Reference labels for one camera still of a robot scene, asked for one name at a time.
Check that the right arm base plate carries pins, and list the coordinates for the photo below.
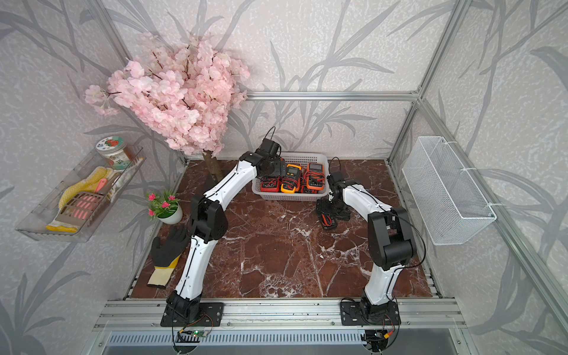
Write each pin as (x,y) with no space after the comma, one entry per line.
(362,312)

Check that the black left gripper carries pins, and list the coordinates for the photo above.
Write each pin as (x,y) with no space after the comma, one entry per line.
(278,163)

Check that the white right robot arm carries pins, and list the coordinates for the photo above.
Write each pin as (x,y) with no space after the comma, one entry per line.
(390,236)

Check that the pink brown grater tool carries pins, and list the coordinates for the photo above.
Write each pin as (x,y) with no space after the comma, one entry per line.
(80,207)

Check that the white wire mesh basket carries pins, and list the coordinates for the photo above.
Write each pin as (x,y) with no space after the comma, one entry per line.
(451,204)

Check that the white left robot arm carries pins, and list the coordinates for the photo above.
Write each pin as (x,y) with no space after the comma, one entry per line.
(208,223)

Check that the jar with strawberry lid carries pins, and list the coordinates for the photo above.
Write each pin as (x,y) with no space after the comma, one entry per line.
(115,150)

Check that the orange multimeter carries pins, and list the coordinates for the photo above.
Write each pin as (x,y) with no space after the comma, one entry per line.
(314,177)

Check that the slim black multimeter with probes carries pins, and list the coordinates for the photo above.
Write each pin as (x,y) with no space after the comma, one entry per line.
(327,221)

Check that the white plastic perforated basket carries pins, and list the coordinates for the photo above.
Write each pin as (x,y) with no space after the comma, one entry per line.
(303,178)

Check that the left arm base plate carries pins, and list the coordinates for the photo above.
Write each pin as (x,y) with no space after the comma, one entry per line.
(192,314)

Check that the clear acrylic wall shelf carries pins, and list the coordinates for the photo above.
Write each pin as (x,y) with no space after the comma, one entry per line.
(40,224)

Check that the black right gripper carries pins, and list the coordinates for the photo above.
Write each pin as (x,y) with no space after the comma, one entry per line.
(324,207)

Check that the pink cherry blossom tree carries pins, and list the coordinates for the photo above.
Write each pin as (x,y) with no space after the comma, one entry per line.
(184,93)

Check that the black yellow work glove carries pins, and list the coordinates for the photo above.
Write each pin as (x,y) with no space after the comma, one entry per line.
(165,256)

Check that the aluminium front rail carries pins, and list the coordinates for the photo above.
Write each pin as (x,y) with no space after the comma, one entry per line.
(281,314)

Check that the yellow Aneng multimeter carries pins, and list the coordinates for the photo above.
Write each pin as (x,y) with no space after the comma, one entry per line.
(291,181)

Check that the small potted pink flowers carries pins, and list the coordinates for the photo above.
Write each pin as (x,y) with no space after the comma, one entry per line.
(165,206)

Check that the large red Aneng multimeter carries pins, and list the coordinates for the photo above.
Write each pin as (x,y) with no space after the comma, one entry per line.
(270,184)

